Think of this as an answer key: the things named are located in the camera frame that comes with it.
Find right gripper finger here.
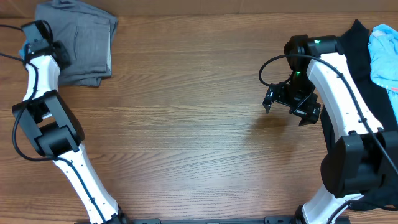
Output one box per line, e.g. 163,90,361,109
262,84,275,114
299,108,320,126

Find grey shorts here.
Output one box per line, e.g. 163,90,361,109
35,1,118,86

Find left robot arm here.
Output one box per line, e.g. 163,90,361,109
12,20,130,223

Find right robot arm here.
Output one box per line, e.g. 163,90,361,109
262,35,397,224

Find folded blue jeans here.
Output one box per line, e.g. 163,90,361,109
19,47,27,60

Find black shirt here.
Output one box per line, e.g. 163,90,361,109
338,19,397,207

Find light blue garment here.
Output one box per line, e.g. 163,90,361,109
368,24,397,119

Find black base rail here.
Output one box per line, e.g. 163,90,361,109
124,215,351,224

